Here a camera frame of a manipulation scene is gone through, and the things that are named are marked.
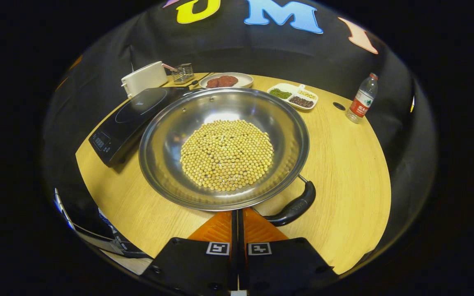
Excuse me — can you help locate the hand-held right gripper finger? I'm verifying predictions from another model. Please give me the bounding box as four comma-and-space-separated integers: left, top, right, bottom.
140, 210, 237, 294
237, 208, 338, 294

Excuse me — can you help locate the white divided bean dish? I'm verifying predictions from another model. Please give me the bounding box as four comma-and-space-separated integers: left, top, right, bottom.
267, 83, 318, 111

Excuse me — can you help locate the pile of soybeans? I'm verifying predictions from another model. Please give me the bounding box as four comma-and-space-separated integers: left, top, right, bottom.
180, 119, 274, 192

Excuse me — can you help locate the white round plate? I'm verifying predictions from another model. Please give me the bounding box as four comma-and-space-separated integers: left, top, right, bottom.
199, 72, 254, 89

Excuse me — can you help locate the black power cable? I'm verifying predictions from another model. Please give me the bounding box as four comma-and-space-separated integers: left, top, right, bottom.
188, 74, 211, 89

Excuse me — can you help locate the dark white-edged object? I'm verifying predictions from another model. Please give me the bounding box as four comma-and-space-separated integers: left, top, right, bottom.
53, 187, 152, 260

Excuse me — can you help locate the black induction cooktop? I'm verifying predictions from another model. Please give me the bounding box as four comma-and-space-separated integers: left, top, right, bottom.
88, 86, 190, 167

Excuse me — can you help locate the wire mesh utensil holder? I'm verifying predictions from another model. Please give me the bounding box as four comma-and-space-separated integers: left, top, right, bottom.
171, 63, 195, 85

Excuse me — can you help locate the white toaster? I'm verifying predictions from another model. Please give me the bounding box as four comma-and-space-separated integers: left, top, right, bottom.
121, 61, 168, 98

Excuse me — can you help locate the clear water bottle red label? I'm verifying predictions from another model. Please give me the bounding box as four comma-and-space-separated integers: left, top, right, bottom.
346, 73, 379, 124

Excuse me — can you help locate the stainless steel pot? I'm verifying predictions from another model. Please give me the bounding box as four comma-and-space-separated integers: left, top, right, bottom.
139, 87, 316, 227

